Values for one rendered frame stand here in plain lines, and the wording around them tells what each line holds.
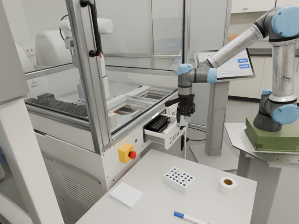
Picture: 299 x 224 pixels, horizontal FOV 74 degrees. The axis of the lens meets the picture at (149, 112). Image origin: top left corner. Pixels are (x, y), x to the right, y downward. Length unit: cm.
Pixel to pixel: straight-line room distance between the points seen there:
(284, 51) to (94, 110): 85
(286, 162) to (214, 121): 107
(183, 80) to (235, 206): 60
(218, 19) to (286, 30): 170
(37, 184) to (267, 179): 131
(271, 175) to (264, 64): 275
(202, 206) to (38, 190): 66
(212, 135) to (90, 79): 172
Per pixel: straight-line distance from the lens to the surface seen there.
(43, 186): 47
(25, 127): 41
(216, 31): 268
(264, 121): 132
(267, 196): 160
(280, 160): 129
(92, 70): 79
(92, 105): 81
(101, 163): 95
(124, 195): 95
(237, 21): 464
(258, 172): 145
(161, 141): 113
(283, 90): 113
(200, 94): 287
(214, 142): 234
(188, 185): 96
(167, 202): 93
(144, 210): 91
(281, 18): 103
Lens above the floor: 146
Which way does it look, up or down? 24 degrees down
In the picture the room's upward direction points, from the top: 3 degrees counter-clockwise
